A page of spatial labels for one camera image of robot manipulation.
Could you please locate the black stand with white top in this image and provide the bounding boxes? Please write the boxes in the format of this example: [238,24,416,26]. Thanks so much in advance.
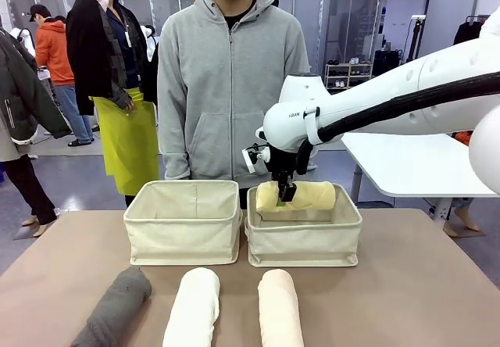
[405,14,427,62]

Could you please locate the person in yellow apron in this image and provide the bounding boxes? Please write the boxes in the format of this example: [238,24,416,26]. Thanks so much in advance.
[65,0,161,207]

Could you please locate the beige fabric basket with handles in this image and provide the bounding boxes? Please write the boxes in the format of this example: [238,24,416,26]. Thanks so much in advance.
[244,184,363,268]

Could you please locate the white rolled towel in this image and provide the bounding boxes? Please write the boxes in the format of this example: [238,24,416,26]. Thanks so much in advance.
[162,267,222,347]

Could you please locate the wooden shoe rack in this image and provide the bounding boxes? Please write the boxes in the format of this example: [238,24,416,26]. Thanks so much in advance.
[323,62,374,91]

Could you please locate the person in grey hoodie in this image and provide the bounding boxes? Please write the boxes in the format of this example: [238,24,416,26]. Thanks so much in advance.
[156,0,312,209]

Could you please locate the black sleeved arm cable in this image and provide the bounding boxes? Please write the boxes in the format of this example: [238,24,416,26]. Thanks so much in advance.
[295,71,500,177]

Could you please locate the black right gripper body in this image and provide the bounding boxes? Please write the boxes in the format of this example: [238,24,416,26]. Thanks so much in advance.
[268,148,300,184]

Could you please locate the person's right forearm grey sleeve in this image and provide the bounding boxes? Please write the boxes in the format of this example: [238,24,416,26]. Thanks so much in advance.
[157,88,193,181]

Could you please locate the person in orange hoodie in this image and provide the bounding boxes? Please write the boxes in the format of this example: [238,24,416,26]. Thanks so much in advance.
[29,4,95,148]

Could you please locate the white background table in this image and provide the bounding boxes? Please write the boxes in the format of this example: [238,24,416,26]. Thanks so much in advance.
[341,131,500,219]

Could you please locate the peach rolled towel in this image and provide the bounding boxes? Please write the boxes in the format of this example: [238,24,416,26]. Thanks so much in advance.
[257,269,305,347]

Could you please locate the yellow towel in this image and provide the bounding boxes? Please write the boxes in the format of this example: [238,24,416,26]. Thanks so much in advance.
[255,181,338,213]

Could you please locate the bare feet under table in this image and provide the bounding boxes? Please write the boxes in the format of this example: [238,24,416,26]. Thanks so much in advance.
[442,197,480,239]

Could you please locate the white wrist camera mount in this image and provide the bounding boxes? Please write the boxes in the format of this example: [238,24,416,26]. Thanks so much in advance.
[241,142,271,175]

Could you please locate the person in dark green jacket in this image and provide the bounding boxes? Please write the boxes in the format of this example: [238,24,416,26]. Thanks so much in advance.
[0,26,72,238]

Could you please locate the grey towel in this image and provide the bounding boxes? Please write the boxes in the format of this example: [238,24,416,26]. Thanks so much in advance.
[69,266,152,347]

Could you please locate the wide beige fabric basket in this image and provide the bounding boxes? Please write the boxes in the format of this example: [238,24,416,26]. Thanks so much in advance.
[123,180,243,267]

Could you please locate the black cabinet box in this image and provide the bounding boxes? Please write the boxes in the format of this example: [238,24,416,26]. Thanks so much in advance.
[373,48,403,77]

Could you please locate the orange red cloth item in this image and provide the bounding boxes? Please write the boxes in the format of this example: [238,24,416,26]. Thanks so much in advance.
[454,129,474,147]

